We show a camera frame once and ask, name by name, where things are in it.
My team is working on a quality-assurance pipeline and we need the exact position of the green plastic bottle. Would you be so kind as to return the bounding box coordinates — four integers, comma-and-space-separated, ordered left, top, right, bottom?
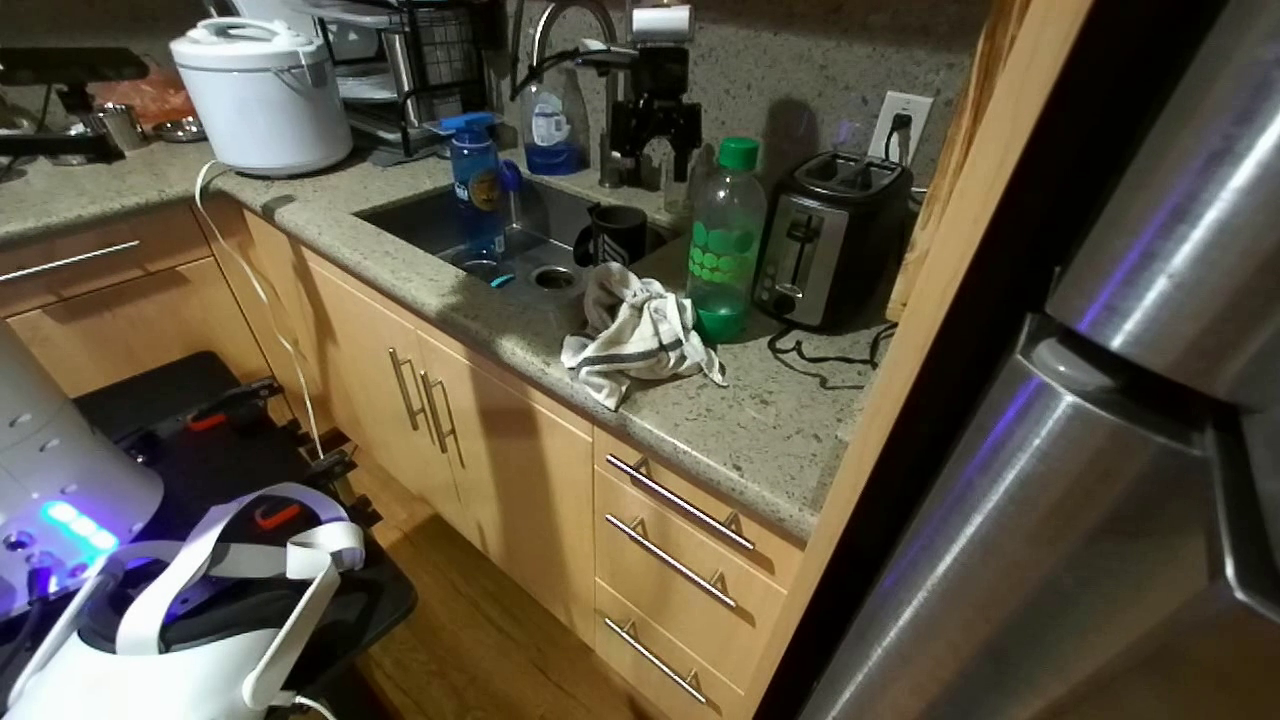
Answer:
684, 131, 771, 348

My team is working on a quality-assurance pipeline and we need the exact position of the grey metal faucet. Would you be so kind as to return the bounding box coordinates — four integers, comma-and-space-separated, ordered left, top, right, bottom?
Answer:
512, 0, 666, 194

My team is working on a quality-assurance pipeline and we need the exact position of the wooden kitchen cabinet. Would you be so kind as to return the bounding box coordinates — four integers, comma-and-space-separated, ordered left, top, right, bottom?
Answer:
0, 196, 811, 720

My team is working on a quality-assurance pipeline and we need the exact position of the black orange bar clamp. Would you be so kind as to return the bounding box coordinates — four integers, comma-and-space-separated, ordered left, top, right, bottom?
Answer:
173, 378, 288, 445
296, 426, 365, 487

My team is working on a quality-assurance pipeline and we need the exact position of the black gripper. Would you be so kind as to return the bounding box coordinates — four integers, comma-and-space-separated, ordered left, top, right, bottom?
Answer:
609, 36, 709, 183

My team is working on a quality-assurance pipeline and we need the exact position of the white striped dish towel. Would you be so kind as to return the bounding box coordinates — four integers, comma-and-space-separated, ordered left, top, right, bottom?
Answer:
555, 260, 730, 413

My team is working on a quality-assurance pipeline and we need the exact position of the black toaster cord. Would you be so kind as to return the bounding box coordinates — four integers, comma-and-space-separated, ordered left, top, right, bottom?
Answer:
763, 317, 899, 398

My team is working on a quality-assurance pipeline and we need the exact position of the vertical metal cabinet handle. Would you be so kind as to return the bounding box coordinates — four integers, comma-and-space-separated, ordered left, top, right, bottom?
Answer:
420, 371, 468, 474
386, 348, 429, 432

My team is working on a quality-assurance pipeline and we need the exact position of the stainless steel sink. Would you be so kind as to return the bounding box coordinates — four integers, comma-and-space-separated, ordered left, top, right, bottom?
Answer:
355, 177, 684, 306

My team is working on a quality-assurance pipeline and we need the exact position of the metal drawer handle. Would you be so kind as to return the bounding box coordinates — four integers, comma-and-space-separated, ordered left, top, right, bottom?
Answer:
604, 514, 742, 615
598, 613, 712, 714
604, 452, 760, 555

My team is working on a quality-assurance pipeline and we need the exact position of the white wall outlet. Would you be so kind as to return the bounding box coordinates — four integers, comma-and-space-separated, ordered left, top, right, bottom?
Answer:
866, 87, 937, 173

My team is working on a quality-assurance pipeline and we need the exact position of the metal dish rack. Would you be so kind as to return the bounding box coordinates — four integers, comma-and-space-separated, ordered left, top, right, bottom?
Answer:
317, 0, 490, 155

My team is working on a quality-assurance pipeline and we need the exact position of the long metal cabinet handle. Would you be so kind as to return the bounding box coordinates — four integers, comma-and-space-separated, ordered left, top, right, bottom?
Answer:
0, 235, 142, 289

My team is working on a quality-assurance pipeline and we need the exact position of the stainless steel refrigerator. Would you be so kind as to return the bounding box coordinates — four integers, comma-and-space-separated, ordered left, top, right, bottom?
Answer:
796, 0, 1280, 720

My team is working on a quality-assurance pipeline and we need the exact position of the blue plastic water bottle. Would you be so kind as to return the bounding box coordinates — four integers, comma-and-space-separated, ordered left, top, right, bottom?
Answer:
434, 109, 519, 289

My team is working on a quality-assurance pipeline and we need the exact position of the white rice cooker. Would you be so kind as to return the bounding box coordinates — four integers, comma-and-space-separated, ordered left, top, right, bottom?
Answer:
167, 11, 355, 180

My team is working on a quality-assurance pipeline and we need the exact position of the black robot stand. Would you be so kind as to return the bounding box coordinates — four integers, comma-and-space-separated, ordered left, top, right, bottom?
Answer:
73, 352, 420, 671

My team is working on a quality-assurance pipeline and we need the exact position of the clear glass soap bottle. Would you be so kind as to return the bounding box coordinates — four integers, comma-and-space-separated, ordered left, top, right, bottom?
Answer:
673, 131, 715, 222

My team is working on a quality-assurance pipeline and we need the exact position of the white VR headset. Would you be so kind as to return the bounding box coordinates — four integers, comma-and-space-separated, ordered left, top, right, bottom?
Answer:
0, 478, 373, 720

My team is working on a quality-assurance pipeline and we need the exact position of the white rice cooker cable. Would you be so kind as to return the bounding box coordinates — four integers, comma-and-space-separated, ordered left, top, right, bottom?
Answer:
190, 155, 336, 465

